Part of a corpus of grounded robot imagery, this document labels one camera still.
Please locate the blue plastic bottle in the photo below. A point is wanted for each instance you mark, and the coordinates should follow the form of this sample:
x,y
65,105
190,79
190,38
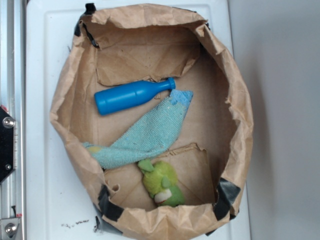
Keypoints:
x,y
130,95

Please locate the light blue terry cloth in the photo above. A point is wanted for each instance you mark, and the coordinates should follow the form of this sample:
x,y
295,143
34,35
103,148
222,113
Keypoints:
x,y
150,136

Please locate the blue sponge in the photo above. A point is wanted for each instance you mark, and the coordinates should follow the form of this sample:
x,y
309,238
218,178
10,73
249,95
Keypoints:
x,y
182,97

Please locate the green plush toy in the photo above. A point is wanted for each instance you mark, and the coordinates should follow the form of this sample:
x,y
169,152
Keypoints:
x,y
161,182

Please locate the brown paper bag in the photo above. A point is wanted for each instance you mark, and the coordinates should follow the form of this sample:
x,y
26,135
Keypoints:
x,y
213,151

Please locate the black mounting bracket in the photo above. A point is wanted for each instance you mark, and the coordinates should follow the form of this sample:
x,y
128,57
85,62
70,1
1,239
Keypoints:
x,y
7,144

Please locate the aluminium frame rail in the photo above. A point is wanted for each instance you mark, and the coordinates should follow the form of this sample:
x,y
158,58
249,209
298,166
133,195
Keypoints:
x,y
12,96

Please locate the silver corner bracket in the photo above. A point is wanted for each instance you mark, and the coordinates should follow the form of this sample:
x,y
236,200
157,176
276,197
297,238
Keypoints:
x,y
10,229

